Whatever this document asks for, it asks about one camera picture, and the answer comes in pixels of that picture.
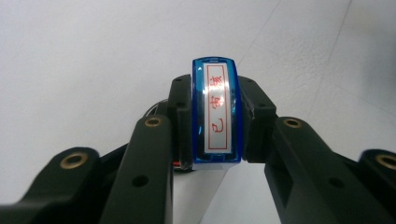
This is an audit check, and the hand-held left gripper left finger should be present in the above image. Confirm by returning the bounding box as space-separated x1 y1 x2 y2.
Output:
99 74 193 224

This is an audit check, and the blue stamp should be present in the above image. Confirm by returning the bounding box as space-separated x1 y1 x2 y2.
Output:
191 56 244 171

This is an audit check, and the white paper sheet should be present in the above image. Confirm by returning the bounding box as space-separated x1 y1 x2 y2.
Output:
172 167 230 224

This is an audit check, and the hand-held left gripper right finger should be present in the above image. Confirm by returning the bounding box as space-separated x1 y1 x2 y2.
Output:
237 76 394 224

